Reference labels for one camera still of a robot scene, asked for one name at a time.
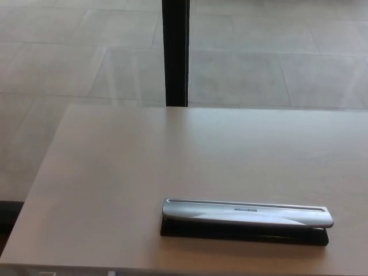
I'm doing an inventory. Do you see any black vertical frame post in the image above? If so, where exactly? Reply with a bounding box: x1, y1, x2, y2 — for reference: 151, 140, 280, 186
161, 0, 191, 108

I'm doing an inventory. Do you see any silver black Bostitch hole punch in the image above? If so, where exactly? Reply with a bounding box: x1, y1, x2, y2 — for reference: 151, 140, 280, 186
160, 197, 335, 248

